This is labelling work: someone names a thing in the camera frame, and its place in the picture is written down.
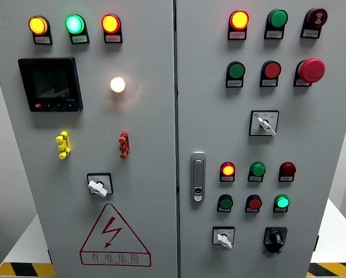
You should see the black knob turn switch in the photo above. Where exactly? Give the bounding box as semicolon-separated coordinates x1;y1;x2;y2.
263;226;289;255

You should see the grey cabinet door with display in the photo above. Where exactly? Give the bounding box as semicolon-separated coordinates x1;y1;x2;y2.
0;0;178;278

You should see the silver door lock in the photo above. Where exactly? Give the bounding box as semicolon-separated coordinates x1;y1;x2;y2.
190;151;207;203

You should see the small red lamp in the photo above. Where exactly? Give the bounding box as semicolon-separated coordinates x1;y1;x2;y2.
279;161;297;177
220;161;236;177

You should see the white lamp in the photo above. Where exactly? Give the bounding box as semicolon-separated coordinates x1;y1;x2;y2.
109;76;127;94

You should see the small green push button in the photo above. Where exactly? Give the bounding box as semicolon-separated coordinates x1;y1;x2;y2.
218;193;234;210

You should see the small green dome lamp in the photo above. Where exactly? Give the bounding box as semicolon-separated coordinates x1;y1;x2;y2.
249;161;267;177

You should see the large green push button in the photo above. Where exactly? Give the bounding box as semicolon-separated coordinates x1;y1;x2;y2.
227;61;246;80

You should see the small red push button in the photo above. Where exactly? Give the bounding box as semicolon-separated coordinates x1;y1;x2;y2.
245;194;263;210

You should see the red warning triangle sticker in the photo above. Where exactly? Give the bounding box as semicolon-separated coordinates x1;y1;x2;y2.
79;203;152;268

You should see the large red push button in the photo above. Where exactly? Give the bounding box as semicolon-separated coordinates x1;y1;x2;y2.
261;60;282;79

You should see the large red lamp beside green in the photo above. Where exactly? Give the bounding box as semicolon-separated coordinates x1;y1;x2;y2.
100;13;122;35

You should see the grey cabinet door with lock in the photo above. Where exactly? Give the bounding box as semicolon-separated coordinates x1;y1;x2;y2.
175;0;346;278

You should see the black display meter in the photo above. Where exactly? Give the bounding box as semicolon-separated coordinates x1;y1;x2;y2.
17;57;84;113

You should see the large red lamp above buttons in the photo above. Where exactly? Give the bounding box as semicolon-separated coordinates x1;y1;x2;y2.
229;9;251;31

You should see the large lit green lamp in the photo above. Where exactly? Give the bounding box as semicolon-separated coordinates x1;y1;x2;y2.
65;14;86;35

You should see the large red stop button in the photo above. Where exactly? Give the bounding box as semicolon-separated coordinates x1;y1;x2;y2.
295;58;326;84

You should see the large green dome lamp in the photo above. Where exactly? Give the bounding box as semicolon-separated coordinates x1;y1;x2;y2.
266;9;289;30

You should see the large yellow lamp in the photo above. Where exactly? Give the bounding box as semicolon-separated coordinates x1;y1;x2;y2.
28;15;50;36

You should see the white platform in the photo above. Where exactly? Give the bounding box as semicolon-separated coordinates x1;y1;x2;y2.
310;198;346;264

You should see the dark red buzzer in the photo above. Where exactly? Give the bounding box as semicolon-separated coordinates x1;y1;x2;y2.
304;8;329;30

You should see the black yellow striped tape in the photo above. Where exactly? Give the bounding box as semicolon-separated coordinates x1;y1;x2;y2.
305;262;346;278
0;262;57;278

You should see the small red handle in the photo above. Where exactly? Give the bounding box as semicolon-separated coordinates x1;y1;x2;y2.
118;130;131;159

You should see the unlabelled white handle turn switch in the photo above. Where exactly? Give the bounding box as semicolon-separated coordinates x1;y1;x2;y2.
86;173;115;199

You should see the large white handle turn switch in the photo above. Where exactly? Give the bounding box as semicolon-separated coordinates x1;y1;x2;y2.
248;109;280;137

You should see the small yellow handle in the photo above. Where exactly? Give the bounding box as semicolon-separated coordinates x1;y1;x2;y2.
55;130;72;160

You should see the small white handle turn switch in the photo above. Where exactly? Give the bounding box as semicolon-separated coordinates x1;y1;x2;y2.
212;226;236;250

